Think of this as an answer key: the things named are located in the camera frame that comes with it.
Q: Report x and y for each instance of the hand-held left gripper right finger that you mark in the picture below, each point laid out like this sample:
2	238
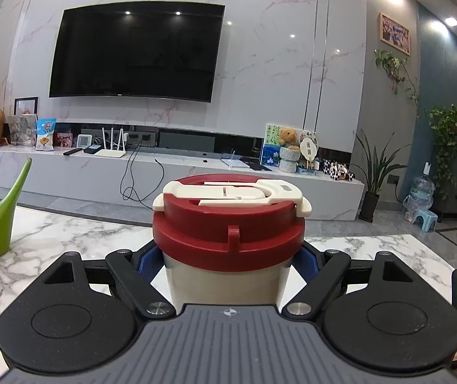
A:
306	264

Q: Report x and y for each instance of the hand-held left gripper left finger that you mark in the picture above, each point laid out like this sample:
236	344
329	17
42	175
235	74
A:
150	263

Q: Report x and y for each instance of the cream container with red lid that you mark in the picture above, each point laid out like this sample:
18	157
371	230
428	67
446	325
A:
224	284

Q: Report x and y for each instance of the potted long-leaf plant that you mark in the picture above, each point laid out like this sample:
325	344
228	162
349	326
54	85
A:
370	204

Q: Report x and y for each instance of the black and white toys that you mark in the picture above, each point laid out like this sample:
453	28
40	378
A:
338	170

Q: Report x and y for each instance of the knitted white pot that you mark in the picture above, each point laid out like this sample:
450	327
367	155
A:
290	160

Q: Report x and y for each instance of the small blue stool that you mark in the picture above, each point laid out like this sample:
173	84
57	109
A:
427	216

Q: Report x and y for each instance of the marble television console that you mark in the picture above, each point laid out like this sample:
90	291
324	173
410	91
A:
72	176

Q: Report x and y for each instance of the white router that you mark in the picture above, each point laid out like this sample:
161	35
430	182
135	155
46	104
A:
110	152

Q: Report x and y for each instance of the round white paper fan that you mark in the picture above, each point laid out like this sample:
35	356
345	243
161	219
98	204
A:
308	146

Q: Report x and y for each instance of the green and blue painting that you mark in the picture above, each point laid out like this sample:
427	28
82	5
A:
270	144

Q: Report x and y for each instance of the black flat device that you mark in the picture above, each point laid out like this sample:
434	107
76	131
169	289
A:
91	150

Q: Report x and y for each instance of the grey speaker box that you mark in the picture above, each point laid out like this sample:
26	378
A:
186	140

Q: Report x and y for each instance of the brown teddy bear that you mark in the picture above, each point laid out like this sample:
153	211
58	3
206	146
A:
289	136

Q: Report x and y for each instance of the black remote control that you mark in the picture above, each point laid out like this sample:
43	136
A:
72	151

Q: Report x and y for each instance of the clear water jug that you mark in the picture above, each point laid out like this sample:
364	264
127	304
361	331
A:
422	188

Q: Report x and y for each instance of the small white display clock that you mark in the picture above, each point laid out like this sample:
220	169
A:
84	140

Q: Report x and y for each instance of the pink box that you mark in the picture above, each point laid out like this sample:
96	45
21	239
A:
63	140

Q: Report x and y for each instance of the blue snack bag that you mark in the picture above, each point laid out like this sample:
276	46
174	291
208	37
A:
45	134

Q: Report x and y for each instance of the trailing green plant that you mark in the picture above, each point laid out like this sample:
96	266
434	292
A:
446	128

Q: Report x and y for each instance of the hanging vine plant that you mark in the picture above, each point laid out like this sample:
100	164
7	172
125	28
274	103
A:
390	64

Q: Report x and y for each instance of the ceiling spotlight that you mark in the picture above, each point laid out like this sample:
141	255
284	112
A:
450	21

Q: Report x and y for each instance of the black picture frame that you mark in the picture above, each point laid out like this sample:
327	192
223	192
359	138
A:
26	106

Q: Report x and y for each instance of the black wall television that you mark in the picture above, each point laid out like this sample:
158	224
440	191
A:
136	52

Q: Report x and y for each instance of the wooden framed wall picture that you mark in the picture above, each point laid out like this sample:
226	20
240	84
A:
394	34

